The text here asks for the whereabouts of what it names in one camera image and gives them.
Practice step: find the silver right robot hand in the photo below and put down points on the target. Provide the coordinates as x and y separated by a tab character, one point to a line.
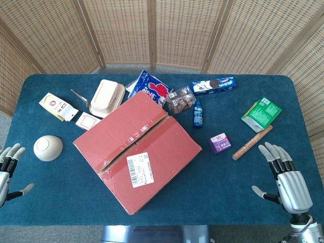
293	189

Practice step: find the small purple box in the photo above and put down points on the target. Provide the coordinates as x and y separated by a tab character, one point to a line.
220	143

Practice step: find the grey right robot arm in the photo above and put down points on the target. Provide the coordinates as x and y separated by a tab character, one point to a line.
311	231

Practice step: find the brown paper-wrapped stick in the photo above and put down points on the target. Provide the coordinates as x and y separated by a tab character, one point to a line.
251	143

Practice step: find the clear plastic snack pack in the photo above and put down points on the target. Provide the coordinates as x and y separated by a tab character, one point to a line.
181	101

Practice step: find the metal spoon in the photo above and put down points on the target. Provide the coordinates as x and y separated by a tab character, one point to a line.
79	97

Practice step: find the blue red snack bag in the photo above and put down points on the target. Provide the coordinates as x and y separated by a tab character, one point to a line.
152	86

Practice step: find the brown cardboard box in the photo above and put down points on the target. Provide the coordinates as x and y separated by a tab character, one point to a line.
131	146

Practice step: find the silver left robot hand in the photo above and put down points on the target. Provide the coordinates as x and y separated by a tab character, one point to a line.
5	182

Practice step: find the woven wooden folding screen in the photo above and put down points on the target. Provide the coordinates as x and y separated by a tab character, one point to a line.
177	30

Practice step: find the small blue bottle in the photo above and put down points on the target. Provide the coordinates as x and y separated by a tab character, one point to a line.
198	115

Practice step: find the beige lidded food container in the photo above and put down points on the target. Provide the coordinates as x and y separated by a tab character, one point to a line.
106	97

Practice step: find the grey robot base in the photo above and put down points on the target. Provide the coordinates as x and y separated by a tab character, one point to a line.
157	234

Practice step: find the cream round dome bowl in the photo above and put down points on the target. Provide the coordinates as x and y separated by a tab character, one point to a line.
48	148

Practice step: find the small white red-framed box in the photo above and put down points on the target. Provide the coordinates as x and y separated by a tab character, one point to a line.
86	121

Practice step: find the green paper package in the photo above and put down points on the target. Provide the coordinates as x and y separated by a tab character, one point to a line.
262	114

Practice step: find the teal table cover cloth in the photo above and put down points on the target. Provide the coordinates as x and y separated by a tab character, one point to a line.
227	182

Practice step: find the blue Oreo cookie pack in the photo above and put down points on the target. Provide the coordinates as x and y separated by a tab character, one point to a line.
213	86

